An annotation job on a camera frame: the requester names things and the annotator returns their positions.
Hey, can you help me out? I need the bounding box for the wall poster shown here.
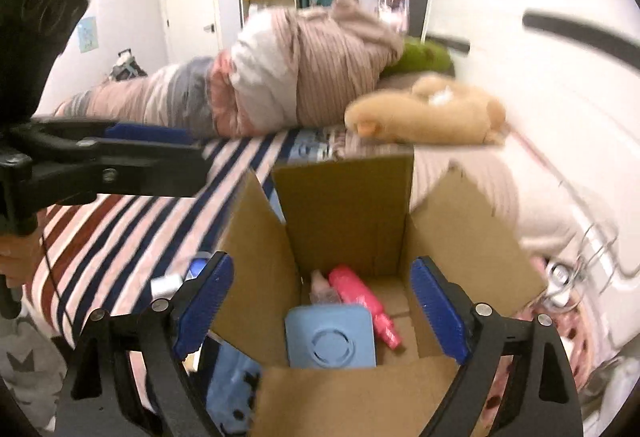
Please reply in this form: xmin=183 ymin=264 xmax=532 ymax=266
xmin=77 ymin=16 xmax=99 ymax=53

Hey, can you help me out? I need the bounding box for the tan plush toy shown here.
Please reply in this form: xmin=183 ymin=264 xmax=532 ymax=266
xmin=345 ymin=74 xmax=507 ymax=147

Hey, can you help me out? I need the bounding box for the white headboard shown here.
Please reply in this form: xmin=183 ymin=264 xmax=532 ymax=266
xmin=422 ymin=0 xmax=640 ymax=368

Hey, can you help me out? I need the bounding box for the white door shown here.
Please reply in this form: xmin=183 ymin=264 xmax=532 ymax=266
xmin=161 ymin=0 xmax=223 ymax=64

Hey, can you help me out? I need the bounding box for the pale pink small bottle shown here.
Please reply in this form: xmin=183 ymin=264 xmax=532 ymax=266
xmin=309 ymin=269 xmax=342 ymax=305

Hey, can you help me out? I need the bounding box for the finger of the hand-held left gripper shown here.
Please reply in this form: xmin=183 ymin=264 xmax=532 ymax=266
xmin=30 ymin=116 xmax=210 ymax=199

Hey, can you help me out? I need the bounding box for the pink striped quilt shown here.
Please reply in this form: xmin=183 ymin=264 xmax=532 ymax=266
xmin=54 ymin=0 xmax=406 ymax=139

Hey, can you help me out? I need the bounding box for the green plush toy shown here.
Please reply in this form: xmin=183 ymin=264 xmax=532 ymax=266
xmin=382 ymin=36 xmax=455 ymax=78

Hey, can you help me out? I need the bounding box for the white small bottle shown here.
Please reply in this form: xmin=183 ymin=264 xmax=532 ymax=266
xmin=150 ymin=273 xmax=187 ymax=300

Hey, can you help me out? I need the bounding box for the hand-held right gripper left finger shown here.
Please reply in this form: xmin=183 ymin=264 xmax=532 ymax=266
xmin=56 ymin=251 xmax=236 ymax=437

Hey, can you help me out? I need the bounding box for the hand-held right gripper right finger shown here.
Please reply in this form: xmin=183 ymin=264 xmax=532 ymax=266
xmin=410 ymin=256 xmax=585 ymax=437

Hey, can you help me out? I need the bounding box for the light blue square device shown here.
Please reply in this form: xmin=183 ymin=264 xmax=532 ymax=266
xmin=285 ymin=303 xmax=378 ymax=370

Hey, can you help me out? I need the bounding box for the light blue packet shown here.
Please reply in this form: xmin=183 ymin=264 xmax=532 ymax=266
xmin=197 ymin=334 xmax=263 ymax=437

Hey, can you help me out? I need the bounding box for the cardboard box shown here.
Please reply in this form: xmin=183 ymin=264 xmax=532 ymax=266
xmin=207 ymin=152 xmax=549 ymax=437

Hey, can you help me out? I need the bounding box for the person's left hand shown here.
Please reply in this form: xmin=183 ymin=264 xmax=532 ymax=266
xmin=0 ymin=228 xmax=45 ymax=289

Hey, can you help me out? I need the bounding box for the wire rack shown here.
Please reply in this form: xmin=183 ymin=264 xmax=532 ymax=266
xmin=544 ymin=217 xmax=640 ymax=308

